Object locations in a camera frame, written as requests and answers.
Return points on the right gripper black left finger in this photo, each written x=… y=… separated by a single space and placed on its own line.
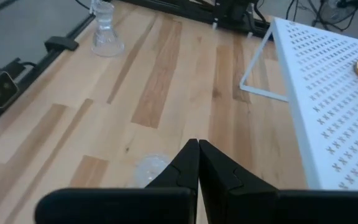
x=166 y=205

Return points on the white perforated metal shelf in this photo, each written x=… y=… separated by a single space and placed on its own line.
x=337 y=109

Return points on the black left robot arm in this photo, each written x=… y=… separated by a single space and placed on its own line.
x=235 y=11

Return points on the clear glass candlestick holder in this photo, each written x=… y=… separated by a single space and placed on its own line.
x=106 y=43
x=149 y=169

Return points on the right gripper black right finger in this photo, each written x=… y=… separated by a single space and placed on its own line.
x=244 y=205

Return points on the black frame clip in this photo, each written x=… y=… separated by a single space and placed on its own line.
x=61 y=43

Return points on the black table-level camera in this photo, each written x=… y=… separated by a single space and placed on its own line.
x=0 y=90

